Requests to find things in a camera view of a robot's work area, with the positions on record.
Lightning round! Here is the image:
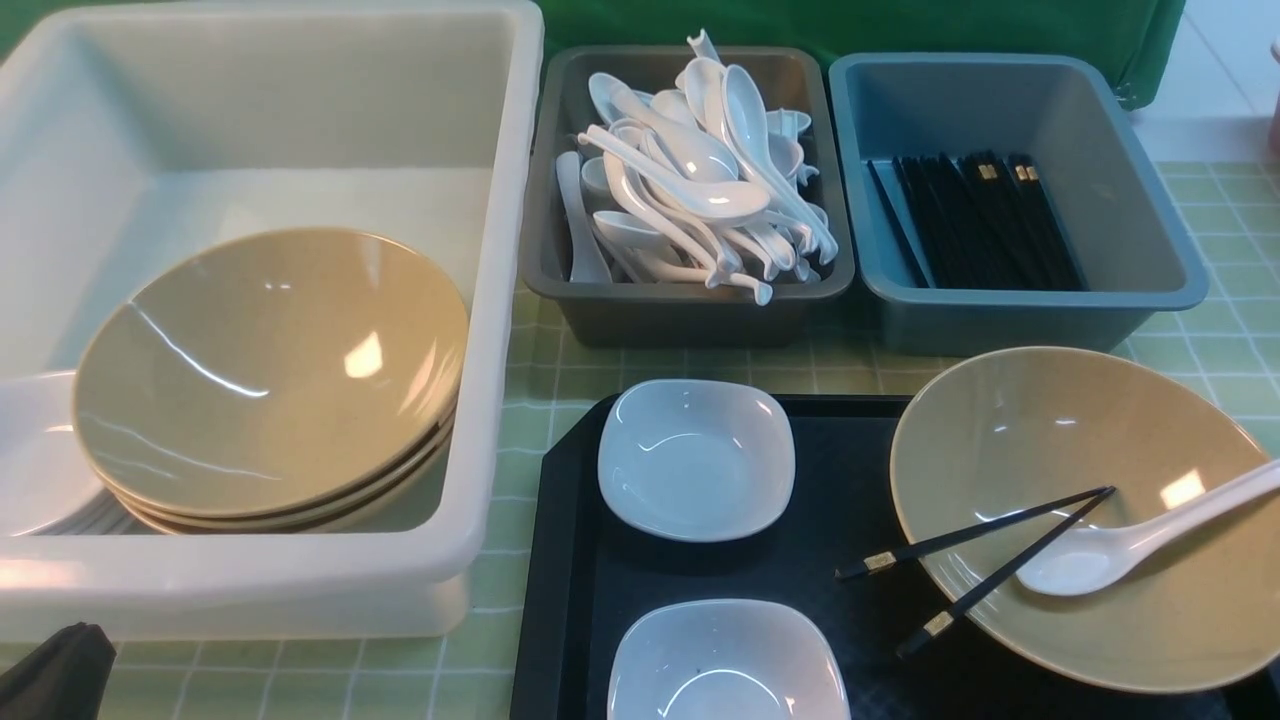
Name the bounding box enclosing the pile of white spoons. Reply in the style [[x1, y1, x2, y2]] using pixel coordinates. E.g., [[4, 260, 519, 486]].
[[525, 32, 855, 307]]

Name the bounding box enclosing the white soup spoon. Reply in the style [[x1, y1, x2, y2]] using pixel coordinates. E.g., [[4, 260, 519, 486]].
[[1016, 460, 1279, 597]]

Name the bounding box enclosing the blue chopstick bin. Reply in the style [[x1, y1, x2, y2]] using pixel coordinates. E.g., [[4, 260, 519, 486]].
[[828, 53, 1208, 357]]

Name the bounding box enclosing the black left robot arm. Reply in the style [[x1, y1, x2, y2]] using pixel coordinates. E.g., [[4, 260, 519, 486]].
[[1, 623, 116, 719]]

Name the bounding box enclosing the white plates stack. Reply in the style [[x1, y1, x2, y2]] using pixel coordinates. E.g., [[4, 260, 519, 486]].
[[1, 370, 133, 537]]

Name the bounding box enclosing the grey spoon bin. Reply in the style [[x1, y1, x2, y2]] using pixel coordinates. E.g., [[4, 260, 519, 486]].
[[518, 45, 856, 348]]

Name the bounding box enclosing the stacked tan bowl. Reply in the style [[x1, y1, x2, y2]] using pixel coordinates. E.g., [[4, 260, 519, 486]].
[[72, 227, 468, 528], [109, 416, 454, 536], [116, 434, 452, 536]]

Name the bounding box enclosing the top stacked tan bowl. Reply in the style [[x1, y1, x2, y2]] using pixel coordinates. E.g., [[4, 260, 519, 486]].
[[72, 227, 468, 528]]

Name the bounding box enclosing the pile of black chopsticks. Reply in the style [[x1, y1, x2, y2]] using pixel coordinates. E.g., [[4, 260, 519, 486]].
[[865, 150, 1088, 292]]

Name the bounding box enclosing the black serving tray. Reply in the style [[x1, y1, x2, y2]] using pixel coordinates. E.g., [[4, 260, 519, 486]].
[[509, 395, 1277, 719]]

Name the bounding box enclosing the large white plastic tub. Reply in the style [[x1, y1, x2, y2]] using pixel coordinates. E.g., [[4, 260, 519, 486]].
[[3, 1, 543, 643]]

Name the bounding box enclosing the green cloth backdrop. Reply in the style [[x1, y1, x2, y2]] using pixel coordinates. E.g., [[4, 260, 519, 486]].
[[540, 1, 1185, 109]]

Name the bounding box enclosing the tan noodle bowl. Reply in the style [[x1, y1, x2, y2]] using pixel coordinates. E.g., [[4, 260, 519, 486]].
[[890, 347, 1279, 694]]

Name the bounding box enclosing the white square dish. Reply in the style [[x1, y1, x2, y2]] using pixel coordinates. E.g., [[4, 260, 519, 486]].
[[607, 598, 852, 719], [596, 378, 797, 543]]

